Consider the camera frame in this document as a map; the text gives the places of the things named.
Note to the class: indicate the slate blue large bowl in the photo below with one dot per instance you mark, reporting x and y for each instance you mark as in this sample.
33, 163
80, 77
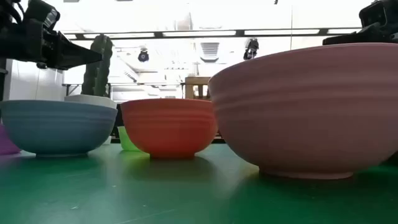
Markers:
56, 127

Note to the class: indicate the black overhead light bar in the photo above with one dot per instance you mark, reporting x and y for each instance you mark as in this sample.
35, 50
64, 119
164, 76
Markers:
158, 34

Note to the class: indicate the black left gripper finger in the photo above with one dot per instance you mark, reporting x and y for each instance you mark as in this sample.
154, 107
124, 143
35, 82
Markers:
68, 49
66, 64

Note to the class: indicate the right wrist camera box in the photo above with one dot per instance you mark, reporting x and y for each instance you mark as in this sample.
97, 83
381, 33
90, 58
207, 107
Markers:
373, 14

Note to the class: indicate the red large bowl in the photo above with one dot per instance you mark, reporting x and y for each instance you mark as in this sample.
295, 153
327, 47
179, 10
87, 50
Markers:
168, 127

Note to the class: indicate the purple small bowl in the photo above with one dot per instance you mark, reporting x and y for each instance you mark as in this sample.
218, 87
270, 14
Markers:
6, 146

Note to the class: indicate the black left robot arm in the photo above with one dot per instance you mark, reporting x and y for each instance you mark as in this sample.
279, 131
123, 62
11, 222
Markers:
4, 9

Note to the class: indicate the pink large bowl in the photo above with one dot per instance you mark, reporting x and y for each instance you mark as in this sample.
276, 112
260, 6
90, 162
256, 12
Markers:
304, 109

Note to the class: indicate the wooden slatted shelf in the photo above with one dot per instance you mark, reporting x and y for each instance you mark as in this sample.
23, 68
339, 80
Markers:
196, 81

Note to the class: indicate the green cactus plant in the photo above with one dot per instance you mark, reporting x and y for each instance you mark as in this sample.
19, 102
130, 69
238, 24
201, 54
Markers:
98, 68

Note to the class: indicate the green small bowl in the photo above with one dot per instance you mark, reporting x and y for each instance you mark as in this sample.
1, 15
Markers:
126, 141

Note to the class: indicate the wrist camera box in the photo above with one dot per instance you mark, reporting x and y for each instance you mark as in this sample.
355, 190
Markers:
42, 14
373, 14

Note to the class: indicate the green table mat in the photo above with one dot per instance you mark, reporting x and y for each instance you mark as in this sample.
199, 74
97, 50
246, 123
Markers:
124, 193

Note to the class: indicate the black ceiling dome camera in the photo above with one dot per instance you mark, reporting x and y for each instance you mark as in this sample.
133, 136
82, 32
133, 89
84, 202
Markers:
251, 48
143, 56

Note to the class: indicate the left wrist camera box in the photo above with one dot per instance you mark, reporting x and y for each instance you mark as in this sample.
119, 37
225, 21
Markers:
42, 14

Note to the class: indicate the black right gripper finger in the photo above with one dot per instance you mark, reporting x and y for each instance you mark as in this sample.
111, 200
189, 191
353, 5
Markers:
354, 39

